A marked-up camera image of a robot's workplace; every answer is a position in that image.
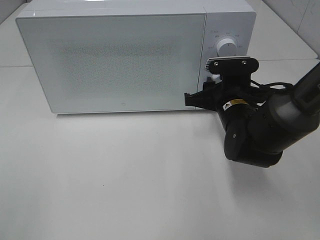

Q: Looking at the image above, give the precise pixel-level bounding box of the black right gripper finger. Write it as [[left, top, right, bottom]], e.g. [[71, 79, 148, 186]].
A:
[[202, 76, 222, 92], [184, 87, 222, 110]]

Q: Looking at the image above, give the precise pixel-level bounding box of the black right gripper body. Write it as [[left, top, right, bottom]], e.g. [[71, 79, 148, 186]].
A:
[[202, 73, 266, 131]]

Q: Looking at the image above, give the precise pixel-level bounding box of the white microwave door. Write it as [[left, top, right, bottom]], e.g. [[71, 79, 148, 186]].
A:
[[16, 14, 205, 114]]

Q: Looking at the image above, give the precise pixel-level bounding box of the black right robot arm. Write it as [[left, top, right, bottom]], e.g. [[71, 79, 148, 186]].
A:
[[184, 56, 320, 168]]

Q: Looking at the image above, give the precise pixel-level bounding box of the upper white power knob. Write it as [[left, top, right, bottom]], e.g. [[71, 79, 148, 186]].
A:
[[216, 36, 238, 57]]

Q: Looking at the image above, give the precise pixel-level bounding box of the white microwave oven body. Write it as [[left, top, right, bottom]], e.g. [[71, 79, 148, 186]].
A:
[[15, 0, 258, 116]]

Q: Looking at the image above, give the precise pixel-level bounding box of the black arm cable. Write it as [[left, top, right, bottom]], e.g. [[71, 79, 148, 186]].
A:
[[248, 78, 296, 95]]

